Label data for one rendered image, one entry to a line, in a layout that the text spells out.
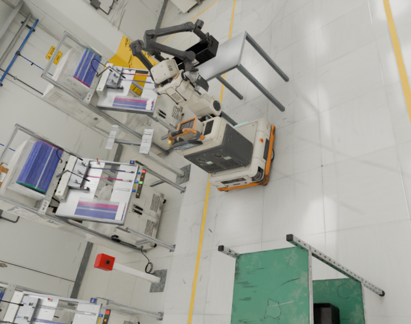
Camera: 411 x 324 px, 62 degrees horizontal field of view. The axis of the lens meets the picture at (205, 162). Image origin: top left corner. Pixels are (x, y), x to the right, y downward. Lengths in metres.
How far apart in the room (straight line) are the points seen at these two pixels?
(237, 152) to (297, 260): 1.53
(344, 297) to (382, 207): 0.79
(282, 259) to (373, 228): 1.07
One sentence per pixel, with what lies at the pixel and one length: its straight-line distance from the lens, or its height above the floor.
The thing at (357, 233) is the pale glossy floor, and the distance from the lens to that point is 2.77.
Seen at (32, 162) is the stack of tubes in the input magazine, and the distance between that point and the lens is 3.83.
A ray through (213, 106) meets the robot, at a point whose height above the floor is 0.76.
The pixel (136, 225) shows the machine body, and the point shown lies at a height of 0.36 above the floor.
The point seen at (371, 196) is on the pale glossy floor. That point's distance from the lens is 2.84.
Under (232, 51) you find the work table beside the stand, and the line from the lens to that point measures 3.53.
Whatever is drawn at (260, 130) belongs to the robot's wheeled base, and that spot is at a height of 0.27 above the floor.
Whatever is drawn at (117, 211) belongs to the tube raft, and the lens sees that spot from 3.66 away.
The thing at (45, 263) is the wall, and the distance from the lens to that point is 5.34.
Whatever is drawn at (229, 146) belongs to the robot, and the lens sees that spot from 3.02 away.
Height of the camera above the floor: 2.41
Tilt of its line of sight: 35 degrees down
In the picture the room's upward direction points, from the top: 56 degrees counter-clockwise
